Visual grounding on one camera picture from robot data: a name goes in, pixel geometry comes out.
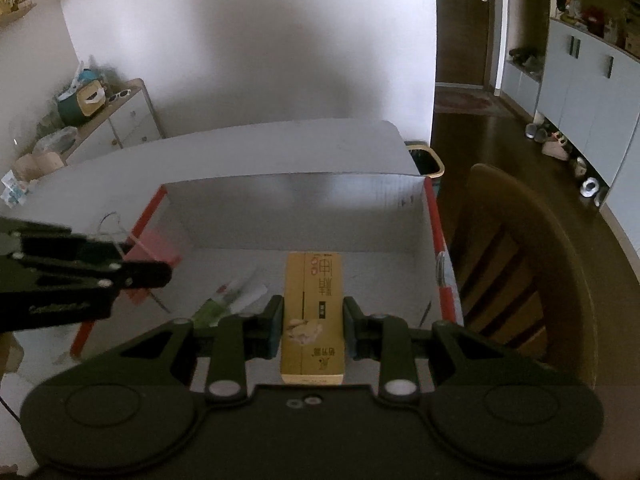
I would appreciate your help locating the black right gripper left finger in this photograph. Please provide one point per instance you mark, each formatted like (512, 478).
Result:
(234, 341)

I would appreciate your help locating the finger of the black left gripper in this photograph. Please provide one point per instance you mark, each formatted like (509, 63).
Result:
(115, 279)
(51, 242)

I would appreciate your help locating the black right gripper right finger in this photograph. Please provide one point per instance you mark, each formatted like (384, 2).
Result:
(388, 340)

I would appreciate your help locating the white green glue tube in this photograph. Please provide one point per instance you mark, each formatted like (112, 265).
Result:
(232, 298)

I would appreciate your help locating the yellow cardboard box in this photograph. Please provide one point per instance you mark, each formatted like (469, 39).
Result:
(313, 344)

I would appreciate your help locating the white blue packet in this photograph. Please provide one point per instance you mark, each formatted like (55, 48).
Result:
(14, 190)

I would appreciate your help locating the brown cardboard box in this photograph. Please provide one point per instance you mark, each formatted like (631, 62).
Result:
(33, 167)

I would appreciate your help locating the red white storage box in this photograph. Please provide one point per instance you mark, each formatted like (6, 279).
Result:
(240, 240)

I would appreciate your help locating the dark wooden chair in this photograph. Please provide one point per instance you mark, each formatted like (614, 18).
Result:
(520, 281)

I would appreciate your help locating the green tissue box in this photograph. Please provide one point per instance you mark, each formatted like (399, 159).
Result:
(82, 99)

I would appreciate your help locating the white wooden sideboard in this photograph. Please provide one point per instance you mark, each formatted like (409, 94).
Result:
(128, 119)

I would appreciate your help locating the black waste bin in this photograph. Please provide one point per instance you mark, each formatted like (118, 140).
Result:
(427, 161)

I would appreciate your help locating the dark wooden door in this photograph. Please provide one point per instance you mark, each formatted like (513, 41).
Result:
(463, 42)

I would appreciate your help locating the wooden wall shelf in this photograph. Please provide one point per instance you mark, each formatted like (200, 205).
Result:
(12, 11)

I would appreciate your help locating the white wall cabinet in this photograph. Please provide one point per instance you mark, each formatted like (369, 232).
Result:
(579, 62)

